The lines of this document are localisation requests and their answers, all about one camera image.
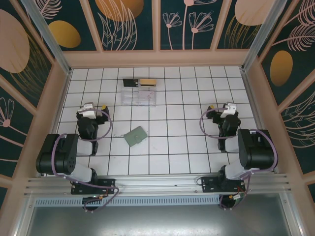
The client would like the clear acrylic card organizer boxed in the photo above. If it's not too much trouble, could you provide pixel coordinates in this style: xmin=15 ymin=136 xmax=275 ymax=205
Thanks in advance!
xmin=120 ymin=78 xmax=158 ymax=108

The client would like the green leather card holder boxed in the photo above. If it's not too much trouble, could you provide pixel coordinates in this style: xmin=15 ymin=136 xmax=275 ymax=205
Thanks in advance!
xmin=123 ymin=125 xmax=148 ymax=148

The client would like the black card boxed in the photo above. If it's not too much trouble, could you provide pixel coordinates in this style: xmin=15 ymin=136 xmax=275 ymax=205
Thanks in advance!
xmin=123 ymin=78 xmax=139 ymax=88

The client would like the white card pink blossom print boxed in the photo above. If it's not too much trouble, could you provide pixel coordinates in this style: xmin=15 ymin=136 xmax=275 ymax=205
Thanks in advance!
xmin=138 ymin=88 xmax=157 ymax=101

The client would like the gold card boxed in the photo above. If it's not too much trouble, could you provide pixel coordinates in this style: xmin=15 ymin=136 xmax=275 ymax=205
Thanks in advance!
xmin=139 ymin=78 xmax=157 ymax=87

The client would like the grey metal sheet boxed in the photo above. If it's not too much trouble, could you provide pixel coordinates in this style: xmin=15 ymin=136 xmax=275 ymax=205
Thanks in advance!
xmin=24 ymin=193 xmax=305 ymax=236

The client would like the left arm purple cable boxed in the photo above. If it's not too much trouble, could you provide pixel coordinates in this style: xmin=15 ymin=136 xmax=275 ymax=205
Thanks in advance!
xmin=53 ymin=108 xmax=121 ymax=213

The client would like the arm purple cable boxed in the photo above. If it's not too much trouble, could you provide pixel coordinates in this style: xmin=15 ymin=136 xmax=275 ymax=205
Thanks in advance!
xmin=199 ymin=107 xmax=279 ymax=211
xmin=53 ymin=108 xmax=121 ymax=213

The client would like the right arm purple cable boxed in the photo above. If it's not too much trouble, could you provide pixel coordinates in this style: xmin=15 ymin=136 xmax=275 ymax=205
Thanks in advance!
xmin=199 ymin=107 xmax=279 ymax=211

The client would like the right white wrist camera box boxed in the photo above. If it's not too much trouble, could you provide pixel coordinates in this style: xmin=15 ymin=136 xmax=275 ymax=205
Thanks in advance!
xmin=220 ymin=102 xmax=238 ymax=119

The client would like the aluminium side rail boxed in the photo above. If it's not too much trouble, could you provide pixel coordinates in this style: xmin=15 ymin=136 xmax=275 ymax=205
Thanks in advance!
xmin=239 ymin=66 xmax=278 ymax=174
xmin=39 ymin=68 xmax=73 ymax=178

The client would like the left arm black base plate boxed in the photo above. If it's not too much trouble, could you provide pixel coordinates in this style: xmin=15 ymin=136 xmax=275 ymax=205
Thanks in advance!
xmin=70 ymin=178 xmax=116 ymax=195

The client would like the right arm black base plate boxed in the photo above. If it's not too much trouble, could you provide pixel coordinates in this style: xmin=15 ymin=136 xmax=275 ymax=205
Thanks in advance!
xmin=201 ymin=176 xmax=247 ymax=194

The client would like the aluminium mounting rail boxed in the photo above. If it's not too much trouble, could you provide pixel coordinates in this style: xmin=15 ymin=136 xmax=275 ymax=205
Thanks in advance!
xmin=23 ymin=173 xmax=293 ymax=197

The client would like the aluminium corner post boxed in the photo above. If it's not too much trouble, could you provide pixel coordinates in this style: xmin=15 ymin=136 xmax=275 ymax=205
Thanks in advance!
xmin=21 ymin=0 xmax=72 ymax=76
xmin=240 ymin=0 xmax=287 ymax=72

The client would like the grey slotted cable duct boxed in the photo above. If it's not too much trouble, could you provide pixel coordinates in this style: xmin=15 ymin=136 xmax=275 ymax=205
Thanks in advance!
xmin=34 ymin=196 xmax=222 ymax=207

